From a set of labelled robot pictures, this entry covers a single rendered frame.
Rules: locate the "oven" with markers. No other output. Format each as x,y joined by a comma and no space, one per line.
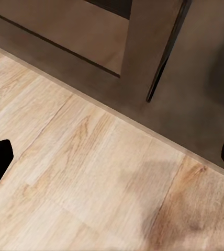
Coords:
118,46

